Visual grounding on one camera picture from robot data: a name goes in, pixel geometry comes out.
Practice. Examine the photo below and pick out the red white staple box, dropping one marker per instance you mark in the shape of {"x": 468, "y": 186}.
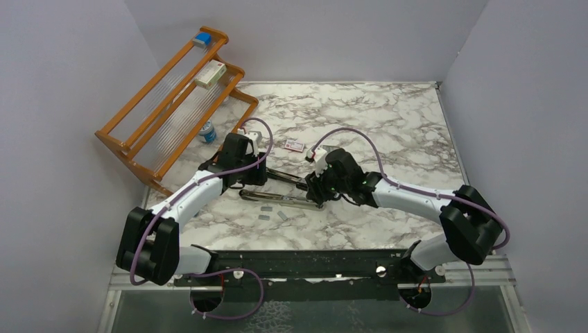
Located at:
{"x": 293, "y": 145}

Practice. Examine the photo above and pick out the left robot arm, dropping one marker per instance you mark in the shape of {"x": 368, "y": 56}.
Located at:
{"x": 150, "y": 245}

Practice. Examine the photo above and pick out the blue grey eraser block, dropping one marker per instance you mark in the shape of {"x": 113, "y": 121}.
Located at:
{"x": 202, "y": 40}

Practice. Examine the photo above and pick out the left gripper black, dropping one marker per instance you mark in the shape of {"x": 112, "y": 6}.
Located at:
{"x": 258, "y": 176}

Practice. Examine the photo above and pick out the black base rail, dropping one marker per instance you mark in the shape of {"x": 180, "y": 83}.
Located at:
{"x": 324, "y": 275}

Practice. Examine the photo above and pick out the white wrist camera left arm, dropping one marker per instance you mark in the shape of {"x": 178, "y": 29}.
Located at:
{"x": 255, "y": 136}

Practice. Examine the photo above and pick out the orange wooden shelf rack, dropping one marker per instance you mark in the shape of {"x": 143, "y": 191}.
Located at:
{"x": 152, "y": 130}

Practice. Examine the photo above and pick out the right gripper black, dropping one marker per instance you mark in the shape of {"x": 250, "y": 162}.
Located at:
{"x": 315, "y": 191}

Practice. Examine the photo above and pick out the blue white jar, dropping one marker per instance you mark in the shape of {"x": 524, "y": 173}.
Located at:
{"x": 207, "y": 133}

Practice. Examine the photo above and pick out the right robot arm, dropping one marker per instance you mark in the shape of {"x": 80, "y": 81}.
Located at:
{"x": 469, "y": 229}

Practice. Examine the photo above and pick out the white red box on shelf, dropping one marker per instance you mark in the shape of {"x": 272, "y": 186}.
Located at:
{"x": 209, "y": 75}

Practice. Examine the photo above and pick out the silver staple strip tray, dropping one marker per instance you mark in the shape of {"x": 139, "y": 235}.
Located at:
{"x": 329, "y": 148}

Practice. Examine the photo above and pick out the black stapler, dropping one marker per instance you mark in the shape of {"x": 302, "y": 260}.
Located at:
{"x": 299, "y": 182}

